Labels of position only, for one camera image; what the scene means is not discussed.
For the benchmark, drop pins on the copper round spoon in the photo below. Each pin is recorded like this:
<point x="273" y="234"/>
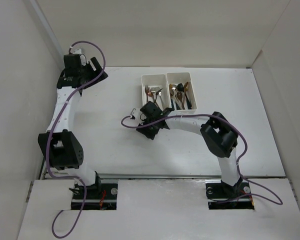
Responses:
<point x="186" y="87"/>

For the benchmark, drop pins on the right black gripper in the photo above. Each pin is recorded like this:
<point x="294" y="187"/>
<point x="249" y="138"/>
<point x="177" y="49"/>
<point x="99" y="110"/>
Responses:
<point x="145" y="130"/>

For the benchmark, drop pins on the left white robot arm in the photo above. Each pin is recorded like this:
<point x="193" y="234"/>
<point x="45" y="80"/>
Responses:
<point x="85" y="173"/>

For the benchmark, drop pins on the silver spoon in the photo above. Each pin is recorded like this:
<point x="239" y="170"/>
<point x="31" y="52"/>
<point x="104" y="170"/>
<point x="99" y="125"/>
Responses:
<point x="173" y="86"/>

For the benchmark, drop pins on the black spoon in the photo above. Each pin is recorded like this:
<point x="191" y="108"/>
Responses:
<point x="180" y="87"/>

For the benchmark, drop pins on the brown copper spoon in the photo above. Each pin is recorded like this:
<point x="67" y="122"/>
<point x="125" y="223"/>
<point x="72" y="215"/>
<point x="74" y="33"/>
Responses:
<point x="179" y="96"/>

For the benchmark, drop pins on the copper long fork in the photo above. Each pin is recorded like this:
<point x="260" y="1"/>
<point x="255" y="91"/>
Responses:
<point x="150" y="94"/>

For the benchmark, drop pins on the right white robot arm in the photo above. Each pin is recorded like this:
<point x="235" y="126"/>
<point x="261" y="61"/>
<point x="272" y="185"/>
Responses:
<point x="220" y="138"/>

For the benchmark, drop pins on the white measuring scoop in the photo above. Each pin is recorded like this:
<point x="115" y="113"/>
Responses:
<point x="174" y="95"/>

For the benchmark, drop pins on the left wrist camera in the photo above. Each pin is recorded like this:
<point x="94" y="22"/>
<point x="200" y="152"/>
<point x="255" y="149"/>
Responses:
<point x="80" y="51"/>

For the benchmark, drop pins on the left white plastic bin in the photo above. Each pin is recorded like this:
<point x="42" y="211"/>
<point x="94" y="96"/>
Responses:
<point x="156" y="80"/>

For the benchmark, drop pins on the slim silver fork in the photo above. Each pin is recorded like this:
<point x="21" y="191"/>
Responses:
<point x="154" y="94"/>

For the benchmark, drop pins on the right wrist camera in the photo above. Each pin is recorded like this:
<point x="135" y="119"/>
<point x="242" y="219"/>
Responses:
<point x="136" y="115"/>

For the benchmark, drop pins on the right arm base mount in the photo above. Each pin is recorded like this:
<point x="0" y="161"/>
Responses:
<point x="222" y="196"/>

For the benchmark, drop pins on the copper small fork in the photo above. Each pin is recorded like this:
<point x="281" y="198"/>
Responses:
<point x="146" y="89"/>

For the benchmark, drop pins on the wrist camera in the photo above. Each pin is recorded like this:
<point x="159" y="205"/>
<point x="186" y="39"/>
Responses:
<point x="80" y="51"/>
<point x="136" y="115"/>

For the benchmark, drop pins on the white plastic bin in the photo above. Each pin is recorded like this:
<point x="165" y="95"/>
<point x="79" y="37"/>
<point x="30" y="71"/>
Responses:
<point x="183" y="77"/>
<point x="156" y="80"/>

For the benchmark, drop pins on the silver fork black handle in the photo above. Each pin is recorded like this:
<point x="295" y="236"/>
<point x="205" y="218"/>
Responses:
<point x="157" y="93"/>

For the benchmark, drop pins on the right white plastic bin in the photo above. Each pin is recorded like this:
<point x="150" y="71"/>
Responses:
<point x="183" y="77"/>

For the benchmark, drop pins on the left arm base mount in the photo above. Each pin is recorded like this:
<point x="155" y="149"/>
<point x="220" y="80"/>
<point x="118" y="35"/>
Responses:
<point x="101" y="195"/>

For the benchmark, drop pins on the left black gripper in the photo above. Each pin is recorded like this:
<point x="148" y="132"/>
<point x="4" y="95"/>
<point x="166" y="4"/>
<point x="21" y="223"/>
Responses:
<point x="94" y="64"/>

